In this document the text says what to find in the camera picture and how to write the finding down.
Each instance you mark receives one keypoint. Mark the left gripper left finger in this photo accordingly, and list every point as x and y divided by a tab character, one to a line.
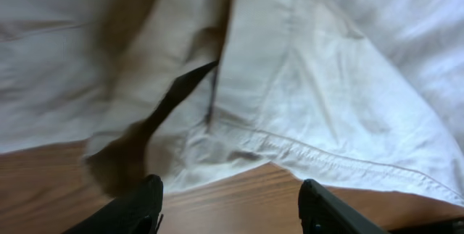
137	212

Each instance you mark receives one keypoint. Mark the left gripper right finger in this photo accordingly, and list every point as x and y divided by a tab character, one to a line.
321	212

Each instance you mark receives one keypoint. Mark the beige khaki shorts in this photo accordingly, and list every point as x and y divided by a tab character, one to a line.
364	94

